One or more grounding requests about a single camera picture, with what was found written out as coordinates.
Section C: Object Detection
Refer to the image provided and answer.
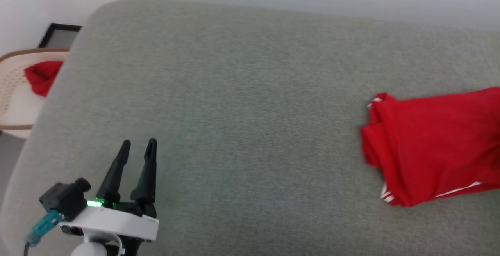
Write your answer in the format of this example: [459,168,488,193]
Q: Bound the black baseboard strip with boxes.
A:
[37,23,82,49]

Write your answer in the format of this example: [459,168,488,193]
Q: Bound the red Bulls jersey white sleeves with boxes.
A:
[360,87,500,208]

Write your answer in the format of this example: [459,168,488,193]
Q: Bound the grey fabric sofa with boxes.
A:
[0,0,500,256]

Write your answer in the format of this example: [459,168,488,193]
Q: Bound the left camera cable teal plug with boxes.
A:
[23,210,65,256]

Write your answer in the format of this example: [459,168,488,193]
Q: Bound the cream perforated laundry basket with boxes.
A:
[0,48,70,139]

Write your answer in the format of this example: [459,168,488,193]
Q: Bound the plain red cloth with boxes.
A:
[24,60,64,98]

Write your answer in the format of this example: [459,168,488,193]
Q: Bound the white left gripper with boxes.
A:
[59,138,160,256]

